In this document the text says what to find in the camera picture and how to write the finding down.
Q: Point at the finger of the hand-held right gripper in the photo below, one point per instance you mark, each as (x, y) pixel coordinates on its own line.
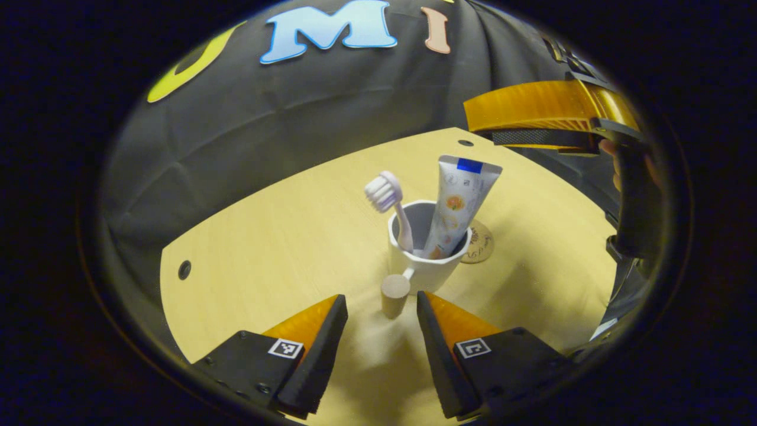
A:
(532, 106)

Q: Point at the light wooden desktop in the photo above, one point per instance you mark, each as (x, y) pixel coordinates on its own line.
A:
(284, 248)

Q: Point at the white toothpaste tube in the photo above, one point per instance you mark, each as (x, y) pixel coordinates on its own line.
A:
(458, 201)

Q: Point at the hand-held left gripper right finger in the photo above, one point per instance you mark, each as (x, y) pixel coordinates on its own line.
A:
(437, 367)

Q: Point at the white toothbrush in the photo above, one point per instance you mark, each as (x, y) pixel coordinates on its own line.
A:
(384, 192)

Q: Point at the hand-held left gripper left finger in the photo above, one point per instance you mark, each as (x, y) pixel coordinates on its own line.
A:
(322, 355)

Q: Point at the round cork coaster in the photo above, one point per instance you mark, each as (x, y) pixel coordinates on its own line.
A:
(482, 245)

